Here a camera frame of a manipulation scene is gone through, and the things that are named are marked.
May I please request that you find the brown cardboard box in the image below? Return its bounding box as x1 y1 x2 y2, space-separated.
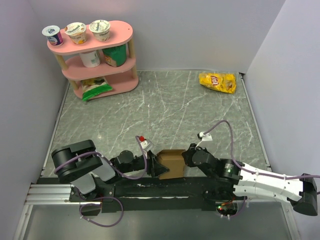
156 149 186 180

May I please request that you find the blue white yogurt cup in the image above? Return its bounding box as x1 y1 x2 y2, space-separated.
42 25 63 46

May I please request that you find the yellow Lays chips bag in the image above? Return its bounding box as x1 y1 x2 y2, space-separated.
198 72 237 94

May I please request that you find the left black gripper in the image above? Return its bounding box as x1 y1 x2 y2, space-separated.
121 149 169 177

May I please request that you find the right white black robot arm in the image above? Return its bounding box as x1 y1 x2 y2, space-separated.
181 143 318 216

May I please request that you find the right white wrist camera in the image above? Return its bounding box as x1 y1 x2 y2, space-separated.
196 131 213 148

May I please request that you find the green can on middle shelf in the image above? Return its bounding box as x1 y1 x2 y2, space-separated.
102 44 127 67

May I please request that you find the pink three-tier shelf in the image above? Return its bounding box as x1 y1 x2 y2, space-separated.
47 20 139 99

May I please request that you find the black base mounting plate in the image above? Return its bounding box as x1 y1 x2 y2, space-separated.
69 177 242 213

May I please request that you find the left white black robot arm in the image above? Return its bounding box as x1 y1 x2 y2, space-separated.
51 135 169 201

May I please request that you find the white cup on middle shelf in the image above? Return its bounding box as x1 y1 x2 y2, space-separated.
79 50 101 68

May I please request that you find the green white snack bag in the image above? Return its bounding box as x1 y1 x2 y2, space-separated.
80 76 113 101

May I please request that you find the electronics board with LEDs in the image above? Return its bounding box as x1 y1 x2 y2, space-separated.
216 203 238 217

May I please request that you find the white Chobani yogurt cup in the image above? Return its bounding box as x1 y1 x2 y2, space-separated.
89 19 111 42

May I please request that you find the peach Chobani yogurt cup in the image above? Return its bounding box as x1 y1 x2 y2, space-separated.
64 22 87 45

